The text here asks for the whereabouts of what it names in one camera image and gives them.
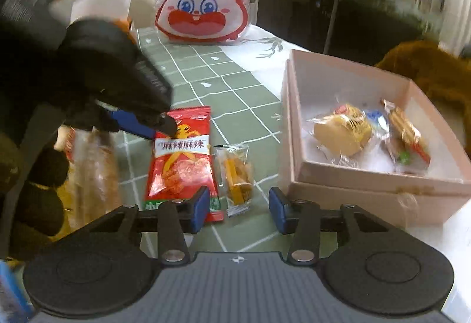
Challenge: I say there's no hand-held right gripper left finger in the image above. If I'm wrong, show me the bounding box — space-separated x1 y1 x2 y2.
88 186 210 265

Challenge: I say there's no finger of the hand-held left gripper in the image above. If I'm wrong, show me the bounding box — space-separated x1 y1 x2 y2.
132 102 178 135
95 105 157 140

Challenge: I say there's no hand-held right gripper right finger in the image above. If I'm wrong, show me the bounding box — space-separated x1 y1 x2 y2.
268 186 391 265

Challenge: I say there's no red spicy snack packet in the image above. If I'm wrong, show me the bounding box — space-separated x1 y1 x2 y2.
143 106 225 224

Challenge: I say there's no small clear yellow snack packet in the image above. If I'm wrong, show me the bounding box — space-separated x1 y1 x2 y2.
214 144 255 218

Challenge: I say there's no rice cracker packet yellow label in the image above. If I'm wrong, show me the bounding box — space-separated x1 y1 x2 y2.
55 124 124 235

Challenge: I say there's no pink box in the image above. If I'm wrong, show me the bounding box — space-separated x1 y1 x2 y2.
278 49 471 233

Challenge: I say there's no round bread packet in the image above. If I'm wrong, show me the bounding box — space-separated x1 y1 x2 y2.
305 104 376 162

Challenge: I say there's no gold snack packet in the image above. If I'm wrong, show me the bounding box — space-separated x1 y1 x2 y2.
52 183 79 239

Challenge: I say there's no small blue snack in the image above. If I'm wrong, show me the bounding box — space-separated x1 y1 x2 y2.
364 109 390 134

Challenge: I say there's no striped snack packet red end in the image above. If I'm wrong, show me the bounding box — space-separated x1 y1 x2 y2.
379 99 432 174

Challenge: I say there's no blue snack packet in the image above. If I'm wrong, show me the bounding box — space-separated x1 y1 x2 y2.
0 260 32 323

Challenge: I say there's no person's left hand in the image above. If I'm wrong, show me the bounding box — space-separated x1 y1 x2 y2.
16 146 69 257

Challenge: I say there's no orange tissue box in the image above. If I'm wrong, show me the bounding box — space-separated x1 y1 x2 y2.
110 18 137 44

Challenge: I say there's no green checked tablecloth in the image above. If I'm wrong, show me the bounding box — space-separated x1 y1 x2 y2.
52 24 471 261

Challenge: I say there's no white tissue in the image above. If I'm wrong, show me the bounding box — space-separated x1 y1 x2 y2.
49 0 132 26

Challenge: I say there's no white chair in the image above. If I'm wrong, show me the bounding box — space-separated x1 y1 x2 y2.
129 0 157 29

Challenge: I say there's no brown plush toy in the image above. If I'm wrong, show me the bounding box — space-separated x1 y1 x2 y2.
375 40 471 158

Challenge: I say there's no grey curtain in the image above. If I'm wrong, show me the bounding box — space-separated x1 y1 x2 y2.
449 0 471 55

